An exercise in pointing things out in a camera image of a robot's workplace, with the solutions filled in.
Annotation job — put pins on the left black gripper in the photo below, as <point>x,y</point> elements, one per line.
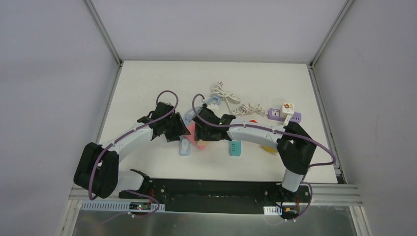
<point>175,127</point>

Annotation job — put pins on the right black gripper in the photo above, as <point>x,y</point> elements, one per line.
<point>200,132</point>

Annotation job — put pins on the pink triangular plug adapter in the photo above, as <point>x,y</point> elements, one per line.
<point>198,144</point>

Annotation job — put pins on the teal power strip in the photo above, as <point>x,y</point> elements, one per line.
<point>235,148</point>

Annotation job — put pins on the yellow cube plug adapter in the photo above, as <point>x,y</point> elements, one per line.
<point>269,149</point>

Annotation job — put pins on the light blue power strip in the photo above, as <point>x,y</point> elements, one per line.
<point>184,153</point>

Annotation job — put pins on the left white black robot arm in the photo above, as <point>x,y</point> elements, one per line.
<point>98,169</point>

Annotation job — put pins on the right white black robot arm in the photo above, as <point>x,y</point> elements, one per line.
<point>294,145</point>

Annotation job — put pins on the purple socket adapter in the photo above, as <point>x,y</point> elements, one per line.
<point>275,114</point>

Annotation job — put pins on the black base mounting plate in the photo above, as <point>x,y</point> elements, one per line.
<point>215,196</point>

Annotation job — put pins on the white cube adapter with sticker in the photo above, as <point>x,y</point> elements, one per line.
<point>287,109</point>

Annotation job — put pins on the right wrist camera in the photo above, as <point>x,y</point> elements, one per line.
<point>212,105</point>

